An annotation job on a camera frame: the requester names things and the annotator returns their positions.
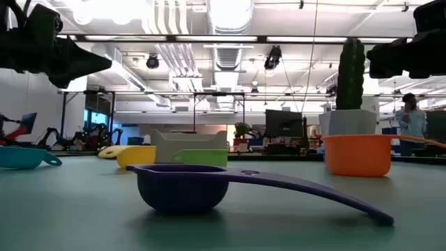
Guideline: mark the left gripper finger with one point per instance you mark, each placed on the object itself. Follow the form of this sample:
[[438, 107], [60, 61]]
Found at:
[[76, 66]]

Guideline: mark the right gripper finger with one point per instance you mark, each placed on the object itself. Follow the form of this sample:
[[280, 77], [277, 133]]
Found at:
[[390, 59]]

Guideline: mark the orange-red measuring cup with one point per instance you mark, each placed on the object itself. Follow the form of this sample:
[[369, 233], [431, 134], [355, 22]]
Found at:
[[359, 157]]

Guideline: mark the blue measuring cup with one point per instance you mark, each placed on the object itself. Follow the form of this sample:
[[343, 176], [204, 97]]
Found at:
[[21, 158]]

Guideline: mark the yellow measuring cup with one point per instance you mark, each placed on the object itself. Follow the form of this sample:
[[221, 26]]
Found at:
[[136, 157]]

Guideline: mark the purple measuring cup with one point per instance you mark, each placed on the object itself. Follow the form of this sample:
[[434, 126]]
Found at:
[[181, 188]]

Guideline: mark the white plastic basket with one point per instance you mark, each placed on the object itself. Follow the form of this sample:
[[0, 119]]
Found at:
[[188, 143]]

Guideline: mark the green cactus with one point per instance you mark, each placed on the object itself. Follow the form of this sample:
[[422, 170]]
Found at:
[[350, 73]]

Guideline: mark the person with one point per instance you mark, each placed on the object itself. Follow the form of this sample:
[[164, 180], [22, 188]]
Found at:
[[413, 122]]

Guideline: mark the background robot arms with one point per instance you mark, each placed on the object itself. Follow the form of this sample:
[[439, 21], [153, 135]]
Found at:
[[90, 137]]

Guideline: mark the white faceted planter pot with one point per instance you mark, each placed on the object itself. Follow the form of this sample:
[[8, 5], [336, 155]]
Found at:
[[348, 122]]

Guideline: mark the black ceiling spotlight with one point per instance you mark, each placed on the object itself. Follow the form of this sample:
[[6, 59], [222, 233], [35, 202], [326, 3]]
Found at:
[[152, 62], [272, 58]]

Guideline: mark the dark computer monitor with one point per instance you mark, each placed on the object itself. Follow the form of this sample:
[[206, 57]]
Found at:
[[283, 123]]

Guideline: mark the potted plant in red pot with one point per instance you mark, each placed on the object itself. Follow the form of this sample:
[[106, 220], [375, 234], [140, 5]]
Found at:
[[241, 134]]

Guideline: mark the black metal frame stand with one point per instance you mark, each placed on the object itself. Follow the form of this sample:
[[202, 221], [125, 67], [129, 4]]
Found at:
[[63, 115]]

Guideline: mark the black aluminium table frame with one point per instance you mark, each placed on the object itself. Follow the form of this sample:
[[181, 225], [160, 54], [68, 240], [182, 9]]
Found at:
[[278, 157]]

